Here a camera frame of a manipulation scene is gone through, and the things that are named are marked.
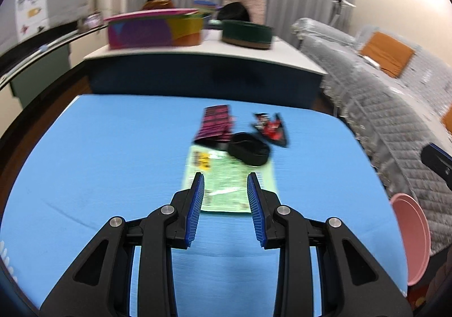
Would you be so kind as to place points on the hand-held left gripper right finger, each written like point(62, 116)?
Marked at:
point(256, 211)

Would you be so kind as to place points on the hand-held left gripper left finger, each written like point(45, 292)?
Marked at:
point(196, 211)

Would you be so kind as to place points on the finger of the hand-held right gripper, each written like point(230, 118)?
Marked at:
point(438, 163)

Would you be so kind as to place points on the green and white packet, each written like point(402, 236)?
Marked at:
point(226, 175)

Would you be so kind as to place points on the pink plastic basin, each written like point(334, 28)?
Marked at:
point(416, 232)

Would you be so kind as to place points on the orange cushion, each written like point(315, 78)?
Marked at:
point(386, 53)
point(447, 121)

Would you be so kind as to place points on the sofa with grey quilted cover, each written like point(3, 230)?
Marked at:
point(388, 108)

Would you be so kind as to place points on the black and red wrapper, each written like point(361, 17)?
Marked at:
point(272, 128)

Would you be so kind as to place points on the pink and black wrapper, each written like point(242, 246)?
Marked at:
point(215, 122)

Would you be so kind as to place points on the blue covered table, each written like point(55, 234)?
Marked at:
point(106, 147)

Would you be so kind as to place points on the small white device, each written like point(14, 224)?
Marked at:
point(372, 62)

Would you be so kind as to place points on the red patterned rug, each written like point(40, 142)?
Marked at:
point(418, 297)

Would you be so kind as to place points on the white coffee table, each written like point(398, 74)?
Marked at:
point(212, 55)

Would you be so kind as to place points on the dark green round bowl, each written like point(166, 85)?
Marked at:
point(247, 34)

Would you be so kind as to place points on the colourful storage box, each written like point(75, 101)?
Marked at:
point(141, 32)

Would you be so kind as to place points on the pink woven basket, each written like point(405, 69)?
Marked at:
point(254, 4)

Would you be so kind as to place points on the stack of coloured bowls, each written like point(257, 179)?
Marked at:
point(204, 4)

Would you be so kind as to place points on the brown furry item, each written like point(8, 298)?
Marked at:
point(159, 4)

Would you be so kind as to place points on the small framed photo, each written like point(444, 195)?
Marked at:
point(92, 20)

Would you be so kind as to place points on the dark green television stand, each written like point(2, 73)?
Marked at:
point(35, 62)

